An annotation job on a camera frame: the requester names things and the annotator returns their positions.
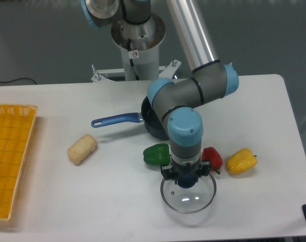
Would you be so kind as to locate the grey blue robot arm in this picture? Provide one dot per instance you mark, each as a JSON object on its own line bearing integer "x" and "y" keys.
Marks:
{"x": 169, "y": 108}

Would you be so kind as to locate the yellow bell pepper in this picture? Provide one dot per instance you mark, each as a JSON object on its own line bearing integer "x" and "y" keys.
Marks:
{"x": 241, "y": 161}

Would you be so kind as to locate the blue saucepan with handle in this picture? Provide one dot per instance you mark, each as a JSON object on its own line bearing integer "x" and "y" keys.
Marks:
{"x": 147, "y": 115}

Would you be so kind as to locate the white table frame bracket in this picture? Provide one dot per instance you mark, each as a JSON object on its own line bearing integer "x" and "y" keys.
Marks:
{"x": 170, "y": 71}

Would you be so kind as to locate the red bell pepper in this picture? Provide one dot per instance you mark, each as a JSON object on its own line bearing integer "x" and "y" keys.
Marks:
{"x": 212, "y": 155}

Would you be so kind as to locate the yellow woven basket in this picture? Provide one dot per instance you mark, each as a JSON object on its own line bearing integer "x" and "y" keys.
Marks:
{"x": 16, "y": 126}

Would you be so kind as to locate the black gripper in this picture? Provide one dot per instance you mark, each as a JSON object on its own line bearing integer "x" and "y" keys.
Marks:
{"x": 186, "y": 174}

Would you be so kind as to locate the glass lid blue knob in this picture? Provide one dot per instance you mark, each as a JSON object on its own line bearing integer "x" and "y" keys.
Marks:
{"x": 189, "y": 200}

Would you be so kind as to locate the green bell pepper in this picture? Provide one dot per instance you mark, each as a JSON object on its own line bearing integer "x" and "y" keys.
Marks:
{"x": 157, "y": 154}

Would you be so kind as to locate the beige bread loaf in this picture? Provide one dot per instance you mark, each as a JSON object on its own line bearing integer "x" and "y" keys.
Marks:
{"x": 81, "y": 149}

